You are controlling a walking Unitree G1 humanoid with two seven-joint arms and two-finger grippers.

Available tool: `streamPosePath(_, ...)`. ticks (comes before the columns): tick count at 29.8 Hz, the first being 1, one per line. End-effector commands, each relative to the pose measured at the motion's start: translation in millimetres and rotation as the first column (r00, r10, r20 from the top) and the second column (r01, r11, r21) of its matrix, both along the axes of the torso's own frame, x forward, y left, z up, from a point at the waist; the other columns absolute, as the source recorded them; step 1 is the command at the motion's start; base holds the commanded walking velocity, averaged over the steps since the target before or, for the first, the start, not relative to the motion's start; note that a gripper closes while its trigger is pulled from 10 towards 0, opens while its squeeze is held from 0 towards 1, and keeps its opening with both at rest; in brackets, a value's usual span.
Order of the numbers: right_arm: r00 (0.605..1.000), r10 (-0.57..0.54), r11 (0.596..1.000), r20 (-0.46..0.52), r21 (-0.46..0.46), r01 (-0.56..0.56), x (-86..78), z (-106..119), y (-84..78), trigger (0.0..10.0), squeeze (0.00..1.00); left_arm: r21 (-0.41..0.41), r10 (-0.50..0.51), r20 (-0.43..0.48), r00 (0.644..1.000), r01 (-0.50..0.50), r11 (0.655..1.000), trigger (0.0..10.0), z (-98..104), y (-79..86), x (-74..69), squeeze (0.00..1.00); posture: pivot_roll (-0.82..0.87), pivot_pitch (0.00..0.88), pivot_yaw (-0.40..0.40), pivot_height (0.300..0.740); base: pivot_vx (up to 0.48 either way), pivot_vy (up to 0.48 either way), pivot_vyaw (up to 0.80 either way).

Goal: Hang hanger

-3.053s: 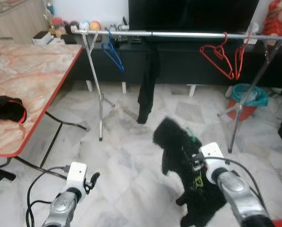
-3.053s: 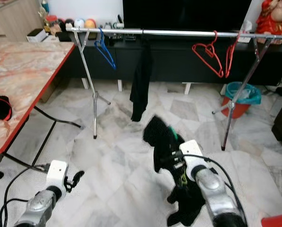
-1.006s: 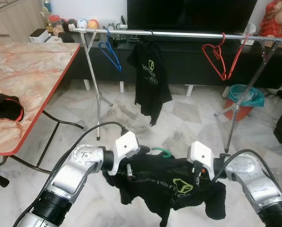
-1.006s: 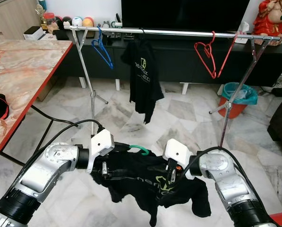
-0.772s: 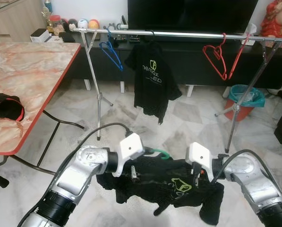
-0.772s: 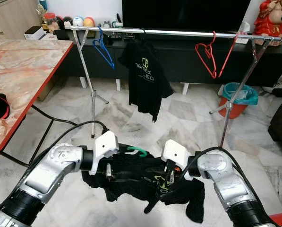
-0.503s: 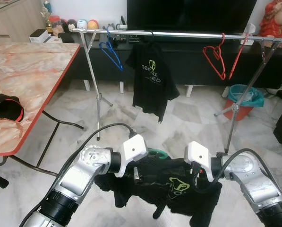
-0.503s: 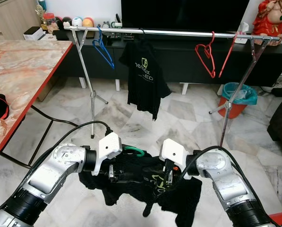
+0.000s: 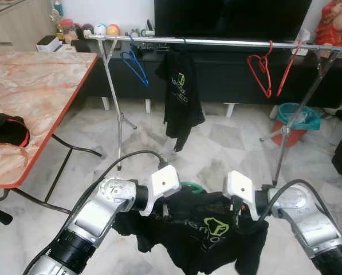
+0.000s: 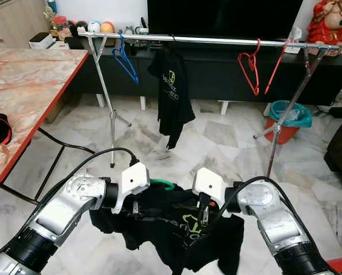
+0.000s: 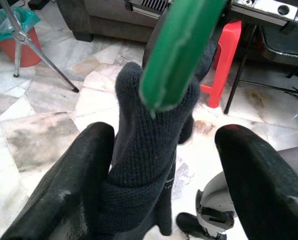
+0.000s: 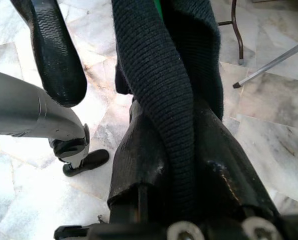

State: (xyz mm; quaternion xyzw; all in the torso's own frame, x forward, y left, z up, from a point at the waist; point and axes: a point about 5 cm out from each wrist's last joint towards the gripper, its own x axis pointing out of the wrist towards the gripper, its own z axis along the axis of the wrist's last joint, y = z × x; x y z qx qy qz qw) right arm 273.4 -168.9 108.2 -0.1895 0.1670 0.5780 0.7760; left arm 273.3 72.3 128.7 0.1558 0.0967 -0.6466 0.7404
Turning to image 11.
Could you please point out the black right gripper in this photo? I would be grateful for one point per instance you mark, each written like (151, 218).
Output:
(263, 12)

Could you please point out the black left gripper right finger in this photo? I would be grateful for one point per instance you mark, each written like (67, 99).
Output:
(268, 190)

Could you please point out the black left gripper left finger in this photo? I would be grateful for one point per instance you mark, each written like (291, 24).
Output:
(64, 190)

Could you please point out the black knit garment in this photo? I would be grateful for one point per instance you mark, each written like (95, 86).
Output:
(143, 150)

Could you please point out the green plastic hanger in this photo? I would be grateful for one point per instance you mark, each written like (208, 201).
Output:
(178, 50)

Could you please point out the black folding chair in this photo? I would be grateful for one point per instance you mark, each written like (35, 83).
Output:
(283, 50)

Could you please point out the red plastic stool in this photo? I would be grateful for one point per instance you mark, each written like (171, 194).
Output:
(226, 62)

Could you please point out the silver metal clothes rack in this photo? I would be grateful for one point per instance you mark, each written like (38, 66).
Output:
(17, 60)

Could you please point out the orange bin teal bag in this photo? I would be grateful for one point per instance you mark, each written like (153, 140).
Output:
(26, 55)

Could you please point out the grey fabric sofa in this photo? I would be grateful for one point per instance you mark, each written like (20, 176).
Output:
(108, 27)

